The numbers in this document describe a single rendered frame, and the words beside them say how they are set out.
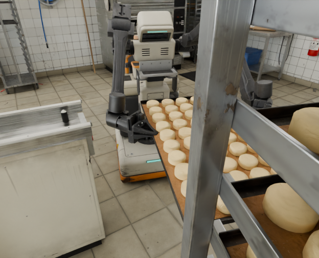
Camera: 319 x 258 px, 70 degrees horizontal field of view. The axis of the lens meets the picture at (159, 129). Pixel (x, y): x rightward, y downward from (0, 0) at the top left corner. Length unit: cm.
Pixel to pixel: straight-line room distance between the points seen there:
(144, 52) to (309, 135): 140
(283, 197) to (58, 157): 101
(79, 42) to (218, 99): 503
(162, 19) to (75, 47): 382
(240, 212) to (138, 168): 167
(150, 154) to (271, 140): 173
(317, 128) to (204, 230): 19
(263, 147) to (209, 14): 11
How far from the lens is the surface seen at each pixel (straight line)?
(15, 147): 113
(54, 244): 155
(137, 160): 186
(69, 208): 136
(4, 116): 138
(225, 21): 19
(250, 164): 66
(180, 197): 56
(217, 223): 37
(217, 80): 20
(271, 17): 18
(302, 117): 21
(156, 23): 148
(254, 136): 20
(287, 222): 26
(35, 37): 507
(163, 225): 176
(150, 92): 164
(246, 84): 108
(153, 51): 156
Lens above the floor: 142
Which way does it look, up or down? 31 degrees down
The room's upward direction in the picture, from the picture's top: straight up
